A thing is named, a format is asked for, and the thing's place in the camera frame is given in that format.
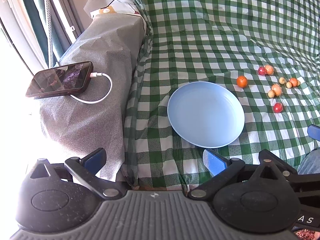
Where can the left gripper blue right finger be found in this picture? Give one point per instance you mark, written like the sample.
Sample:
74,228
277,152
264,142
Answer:
214,162

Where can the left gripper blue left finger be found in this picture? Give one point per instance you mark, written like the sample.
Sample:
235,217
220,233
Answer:
94,161

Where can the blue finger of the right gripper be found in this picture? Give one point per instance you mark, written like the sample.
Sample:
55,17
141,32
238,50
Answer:
314,132

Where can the small yellow longan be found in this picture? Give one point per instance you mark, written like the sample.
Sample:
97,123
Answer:
289,85
271,94
282,80

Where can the small orange fruit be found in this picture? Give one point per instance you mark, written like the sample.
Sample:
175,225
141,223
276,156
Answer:
294,82

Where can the pale orange peach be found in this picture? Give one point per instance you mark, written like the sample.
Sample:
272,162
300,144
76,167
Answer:
276,89

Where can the dark red plum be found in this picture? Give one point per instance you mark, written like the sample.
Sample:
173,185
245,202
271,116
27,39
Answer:
262,71

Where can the orange tangerine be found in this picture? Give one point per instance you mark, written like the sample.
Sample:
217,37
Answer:
242,81

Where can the blue jeans leg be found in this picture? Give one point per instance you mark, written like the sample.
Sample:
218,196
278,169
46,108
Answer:
311,163

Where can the light blue plate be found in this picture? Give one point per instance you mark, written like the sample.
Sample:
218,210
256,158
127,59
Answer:
206,114

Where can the orange peach fruit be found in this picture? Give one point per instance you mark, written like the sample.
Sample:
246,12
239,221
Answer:
269,69

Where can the black smartphone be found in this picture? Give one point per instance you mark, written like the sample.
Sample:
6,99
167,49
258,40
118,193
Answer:
71,79

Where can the green checkered cloth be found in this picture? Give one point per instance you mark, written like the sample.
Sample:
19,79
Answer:
218,41

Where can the white folding rack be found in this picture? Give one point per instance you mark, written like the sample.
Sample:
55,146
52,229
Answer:
40,31

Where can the white paper with sticker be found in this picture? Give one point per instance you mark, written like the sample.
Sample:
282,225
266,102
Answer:
96,7

